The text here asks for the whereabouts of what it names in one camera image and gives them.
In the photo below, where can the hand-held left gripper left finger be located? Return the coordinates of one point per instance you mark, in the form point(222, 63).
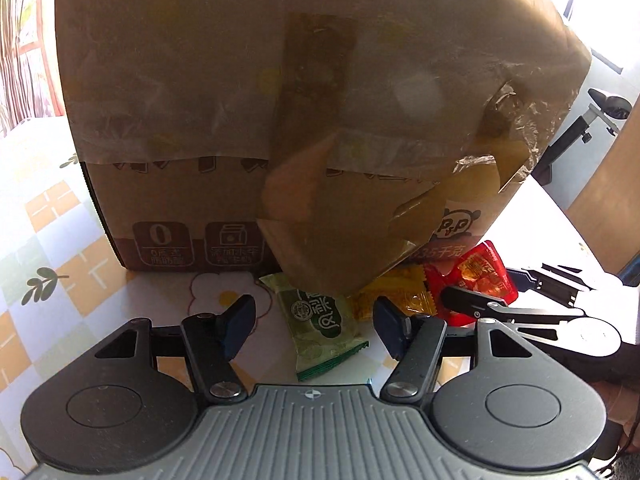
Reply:
point(237, 325)

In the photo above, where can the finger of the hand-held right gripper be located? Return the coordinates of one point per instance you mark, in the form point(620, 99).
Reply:
point(470, 302)
point(555, 280)

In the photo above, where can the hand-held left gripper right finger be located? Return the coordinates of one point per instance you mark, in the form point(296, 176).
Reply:
point(389, 325)

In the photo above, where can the red snack packet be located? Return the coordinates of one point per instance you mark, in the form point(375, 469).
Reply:
point(480, 265)

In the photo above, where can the green snack packet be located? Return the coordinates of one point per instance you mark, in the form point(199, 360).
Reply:
point(320, 320)

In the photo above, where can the plastic-wrapped cardboard box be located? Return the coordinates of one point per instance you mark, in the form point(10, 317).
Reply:
point(200, 60)

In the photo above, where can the small yellow candy packet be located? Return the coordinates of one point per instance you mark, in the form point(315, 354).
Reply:
point(400, 280)

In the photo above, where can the brown wooden board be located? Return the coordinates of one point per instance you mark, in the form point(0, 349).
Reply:
point(615, 185)

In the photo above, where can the floral checked tablecloth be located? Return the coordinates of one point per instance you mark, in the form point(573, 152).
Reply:
point(75, 270)

